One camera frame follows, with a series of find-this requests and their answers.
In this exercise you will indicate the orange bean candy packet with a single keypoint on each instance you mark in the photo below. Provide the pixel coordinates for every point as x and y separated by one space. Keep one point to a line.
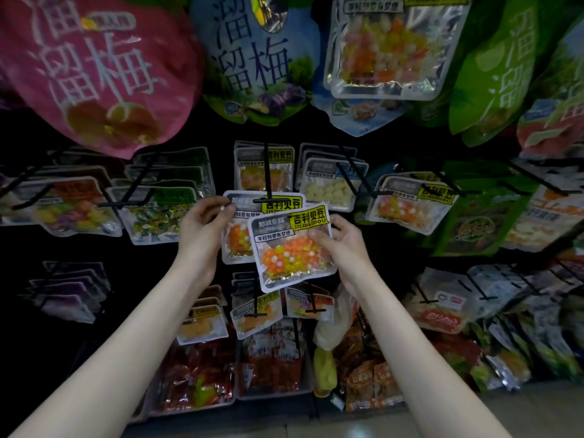
397 45

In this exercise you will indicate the person's left hand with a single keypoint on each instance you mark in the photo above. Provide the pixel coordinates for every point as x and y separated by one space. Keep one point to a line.
203 234

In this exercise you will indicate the white red-label snack bag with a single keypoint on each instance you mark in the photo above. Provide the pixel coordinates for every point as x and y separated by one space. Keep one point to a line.
336 324
443 305

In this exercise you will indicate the row of red orange pouches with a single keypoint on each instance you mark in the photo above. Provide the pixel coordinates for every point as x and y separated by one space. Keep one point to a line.
365 378

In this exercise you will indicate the person's right forearm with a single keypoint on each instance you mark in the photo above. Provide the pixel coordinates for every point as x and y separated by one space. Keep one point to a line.
420 360

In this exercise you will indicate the blue white snack bag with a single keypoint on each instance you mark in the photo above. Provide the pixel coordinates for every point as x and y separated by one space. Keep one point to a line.
356 114

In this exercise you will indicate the clear green candy packets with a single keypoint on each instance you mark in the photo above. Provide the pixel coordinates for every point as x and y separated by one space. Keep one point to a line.
155 219

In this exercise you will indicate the row of white blue pouches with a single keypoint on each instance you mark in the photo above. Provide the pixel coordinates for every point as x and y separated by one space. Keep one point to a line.
511 346

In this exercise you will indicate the blue round snack bag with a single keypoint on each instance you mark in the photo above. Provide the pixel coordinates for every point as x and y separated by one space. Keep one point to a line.
260 54

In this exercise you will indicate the small pink round snack bag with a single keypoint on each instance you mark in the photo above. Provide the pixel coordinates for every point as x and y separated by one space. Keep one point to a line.
96 77

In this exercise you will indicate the clear tray of mixed candies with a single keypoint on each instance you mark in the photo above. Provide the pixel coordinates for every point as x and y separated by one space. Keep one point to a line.
274 360

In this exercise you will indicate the row of small clear pouches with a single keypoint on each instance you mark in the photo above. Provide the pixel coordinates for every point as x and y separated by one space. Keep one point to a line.
255 314

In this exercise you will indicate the small clear purple-label pouch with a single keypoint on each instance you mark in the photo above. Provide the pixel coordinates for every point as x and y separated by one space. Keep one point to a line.
68 292

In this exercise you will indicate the green snack pouch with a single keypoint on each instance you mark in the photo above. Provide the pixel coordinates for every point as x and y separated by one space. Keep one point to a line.
479 223

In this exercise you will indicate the small yellow green pouch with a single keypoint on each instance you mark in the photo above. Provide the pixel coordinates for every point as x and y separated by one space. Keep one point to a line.
325 371

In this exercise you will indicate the person's right hand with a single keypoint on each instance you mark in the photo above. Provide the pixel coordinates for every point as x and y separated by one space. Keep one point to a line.
347 255

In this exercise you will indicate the person's left forearm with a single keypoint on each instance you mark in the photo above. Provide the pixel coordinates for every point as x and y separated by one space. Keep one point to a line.
100 360

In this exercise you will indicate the clear colourful-cube candy bag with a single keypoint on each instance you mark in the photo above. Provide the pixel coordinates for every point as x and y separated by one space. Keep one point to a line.
68 212

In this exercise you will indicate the row of small white pouches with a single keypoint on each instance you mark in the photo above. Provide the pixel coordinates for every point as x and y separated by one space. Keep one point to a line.
511 280

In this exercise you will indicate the clear tray of red candies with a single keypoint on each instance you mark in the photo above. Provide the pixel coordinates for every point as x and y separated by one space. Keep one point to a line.
192 378

